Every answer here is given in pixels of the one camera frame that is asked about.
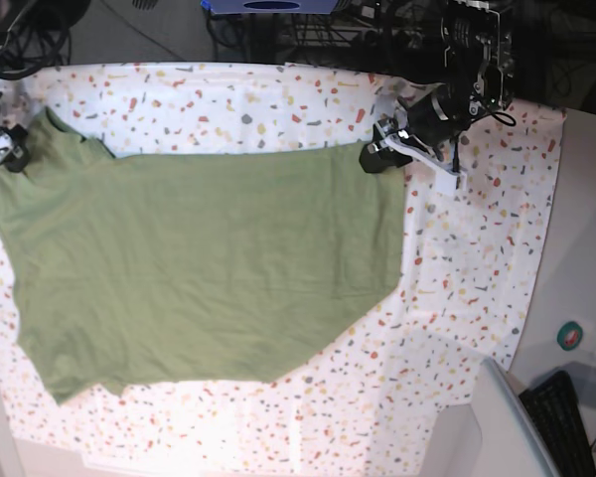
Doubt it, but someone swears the green t-shirt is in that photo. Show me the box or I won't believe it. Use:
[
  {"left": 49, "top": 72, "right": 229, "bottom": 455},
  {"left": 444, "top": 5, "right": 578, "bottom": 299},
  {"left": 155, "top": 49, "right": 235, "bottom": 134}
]
[{"left": 0, "top": 110, "right": 404, "bottom": 403}]

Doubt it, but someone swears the terrazzo pattern tablecloth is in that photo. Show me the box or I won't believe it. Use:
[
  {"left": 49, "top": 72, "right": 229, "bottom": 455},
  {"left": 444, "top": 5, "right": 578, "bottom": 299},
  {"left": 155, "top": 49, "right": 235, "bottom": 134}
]
[{"left": 0, "top": 64, "right": 565, "bottom": 476}]

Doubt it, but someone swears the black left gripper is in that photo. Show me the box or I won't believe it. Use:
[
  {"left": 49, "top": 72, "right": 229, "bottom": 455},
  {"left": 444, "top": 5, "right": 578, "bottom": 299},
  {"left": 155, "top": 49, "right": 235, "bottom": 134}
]
[{"left": 359, "top": 83, "right": 477, "bottom": 174}]

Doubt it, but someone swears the black keyboard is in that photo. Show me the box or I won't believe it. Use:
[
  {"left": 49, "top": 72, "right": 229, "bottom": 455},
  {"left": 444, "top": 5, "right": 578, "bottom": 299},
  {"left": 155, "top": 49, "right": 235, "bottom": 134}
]
[{"left": 519, "top": 371, "right": 596, "bottom": 477}]

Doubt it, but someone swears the blue box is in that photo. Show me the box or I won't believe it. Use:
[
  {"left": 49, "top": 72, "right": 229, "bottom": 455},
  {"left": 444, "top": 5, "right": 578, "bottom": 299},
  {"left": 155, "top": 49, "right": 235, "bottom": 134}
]
[{"left": 201, "top": 0, "right": 350, "bottom": 15}]

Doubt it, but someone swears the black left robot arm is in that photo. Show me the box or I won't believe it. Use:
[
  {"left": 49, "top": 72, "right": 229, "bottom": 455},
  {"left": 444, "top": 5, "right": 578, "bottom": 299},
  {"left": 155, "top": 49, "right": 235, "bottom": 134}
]
[{"left": 360, "top": 1, "right": 516, "bottom": 174}]

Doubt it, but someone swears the grey monitor edge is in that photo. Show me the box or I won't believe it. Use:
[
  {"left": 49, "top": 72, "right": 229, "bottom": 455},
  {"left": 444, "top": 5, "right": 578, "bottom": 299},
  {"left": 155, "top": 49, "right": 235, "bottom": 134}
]
[{"left": 471, "top": 359, "right": 559, "bottom": 477}]

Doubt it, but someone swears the green tape roll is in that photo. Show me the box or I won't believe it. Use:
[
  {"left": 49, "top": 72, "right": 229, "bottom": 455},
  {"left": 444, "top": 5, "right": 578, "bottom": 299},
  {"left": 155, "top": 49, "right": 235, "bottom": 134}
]
[{"left": 556, "top": 321, "right": 583, "bottom": 352}]

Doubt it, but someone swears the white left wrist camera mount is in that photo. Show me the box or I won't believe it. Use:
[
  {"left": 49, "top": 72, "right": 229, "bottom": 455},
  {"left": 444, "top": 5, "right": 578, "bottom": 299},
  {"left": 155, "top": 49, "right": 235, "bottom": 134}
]
[{"left": 369, "top": 129, "right": 467, "bottom": 196}]

